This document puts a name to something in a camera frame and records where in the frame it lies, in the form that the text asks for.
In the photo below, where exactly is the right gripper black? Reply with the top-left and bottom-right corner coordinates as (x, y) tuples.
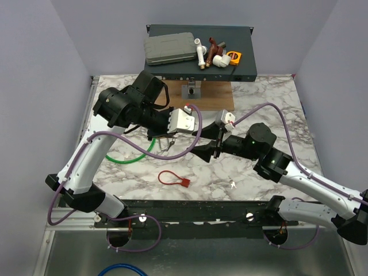
(186, 120), (259, 162)

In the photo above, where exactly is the brass padlock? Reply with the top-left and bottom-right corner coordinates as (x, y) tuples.
(157, 137), (170, 152)

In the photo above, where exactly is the white pvc elbow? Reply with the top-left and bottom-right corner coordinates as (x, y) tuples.
(212, 55), (231, 68)

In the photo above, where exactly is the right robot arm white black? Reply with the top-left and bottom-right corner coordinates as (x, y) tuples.
(191, 122), (367, 245)

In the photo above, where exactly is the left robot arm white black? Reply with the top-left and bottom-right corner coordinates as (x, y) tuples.
(45, 71), (172, 227)

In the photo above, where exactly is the wooden board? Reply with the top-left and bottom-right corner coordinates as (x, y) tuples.
(164, 80), (235, 111)

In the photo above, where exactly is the grey metal stand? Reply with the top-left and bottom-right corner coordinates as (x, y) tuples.
(181, 80), (201, 99)

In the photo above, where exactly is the grey plastic case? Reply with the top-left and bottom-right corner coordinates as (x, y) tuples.
(144, 32), (197, 66)

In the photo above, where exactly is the white pvc pipe fitting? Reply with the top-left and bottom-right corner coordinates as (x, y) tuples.
(194, 38), (207, 70)

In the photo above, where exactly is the yellow tape measure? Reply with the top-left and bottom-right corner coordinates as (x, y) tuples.
(227, 51), (242, 66)

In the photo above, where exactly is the brown pipe valve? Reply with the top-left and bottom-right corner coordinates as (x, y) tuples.
(205, 37), (224, 67)

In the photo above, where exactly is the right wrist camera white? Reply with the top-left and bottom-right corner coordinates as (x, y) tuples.
(215, 109), (236, 132)

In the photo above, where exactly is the red cable seal lock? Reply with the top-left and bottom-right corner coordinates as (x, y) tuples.
(158, 170), (191, 188)

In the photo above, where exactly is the green cable loop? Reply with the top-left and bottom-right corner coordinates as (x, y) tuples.
(105, 137), (157, 166)

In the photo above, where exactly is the black mounting rail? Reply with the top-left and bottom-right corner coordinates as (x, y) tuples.
(94, 198), (285, 240)

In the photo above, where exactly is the dark network switch box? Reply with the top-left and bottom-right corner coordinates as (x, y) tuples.
(144, 24), (258, 82)

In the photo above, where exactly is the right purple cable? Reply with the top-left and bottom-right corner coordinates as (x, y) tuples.
(232, 102), (368, 250)

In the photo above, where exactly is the purple cable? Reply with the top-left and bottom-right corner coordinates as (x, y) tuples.
(232, 102), (368, 250)
(47, 103), (203, 254)

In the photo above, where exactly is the aluminium extrusion rail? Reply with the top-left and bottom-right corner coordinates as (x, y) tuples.
(45, 211), (128, 232)

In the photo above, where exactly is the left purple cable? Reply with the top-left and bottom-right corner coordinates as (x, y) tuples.
(47, 103), (203, 254)

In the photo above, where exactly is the blue cable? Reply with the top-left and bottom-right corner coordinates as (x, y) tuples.
(97, 263), (148, 276)

